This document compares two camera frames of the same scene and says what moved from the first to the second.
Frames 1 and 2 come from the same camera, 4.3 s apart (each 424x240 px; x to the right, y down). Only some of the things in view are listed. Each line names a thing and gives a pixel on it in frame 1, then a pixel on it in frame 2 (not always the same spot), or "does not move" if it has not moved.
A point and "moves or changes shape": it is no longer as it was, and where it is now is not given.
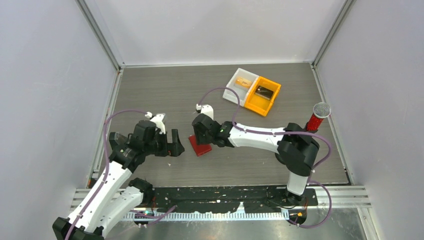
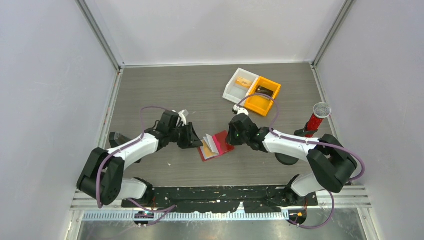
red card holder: [199, 149] moves or changes shape
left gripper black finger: [177, 147] -> [193, 139]
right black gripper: [200, 139] -> [230, 138]
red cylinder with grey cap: [321, 110] does not move
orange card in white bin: [243, 82] does not move
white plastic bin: [241, 83] does not move
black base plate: [229, 200] does not move
